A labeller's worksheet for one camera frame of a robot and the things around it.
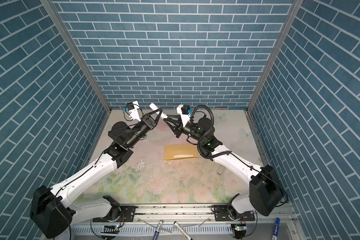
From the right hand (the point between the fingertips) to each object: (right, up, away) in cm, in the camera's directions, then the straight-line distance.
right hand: (165, 116), depth 67 cm
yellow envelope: (+5, -22, +32) cm, 40 cm away
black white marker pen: (+7, -53, +3) cm, 54 cm away
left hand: (-1, +2, -2) cm, 3 cm away
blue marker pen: (-3, -53, +1) cm, 53 cm away
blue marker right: (+52, -53, +2) cm, 74 cm away
